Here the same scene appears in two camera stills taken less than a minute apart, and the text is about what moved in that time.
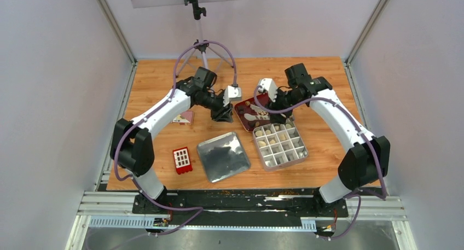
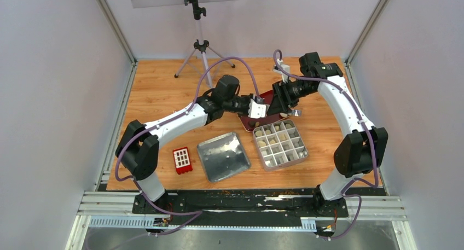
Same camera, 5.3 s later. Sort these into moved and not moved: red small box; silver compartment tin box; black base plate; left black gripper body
Moved: left black gripper body
Not moved: silver compartment tin box; red small box; black base plate
